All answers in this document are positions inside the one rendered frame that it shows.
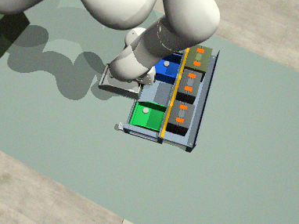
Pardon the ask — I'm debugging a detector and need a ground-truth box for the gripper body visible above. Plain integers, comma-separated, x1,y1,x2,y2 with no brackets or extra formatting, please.
133,66,156,85

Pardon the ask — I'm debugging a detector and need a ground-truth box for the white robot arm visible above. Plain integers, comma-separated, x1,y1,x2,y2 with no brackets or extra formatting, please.
0,0,220,81

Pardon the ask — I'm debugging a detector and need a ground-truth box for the grey metal bin rack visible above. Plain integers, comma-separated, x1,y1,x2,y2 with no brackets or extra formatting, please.
118,49,221,153

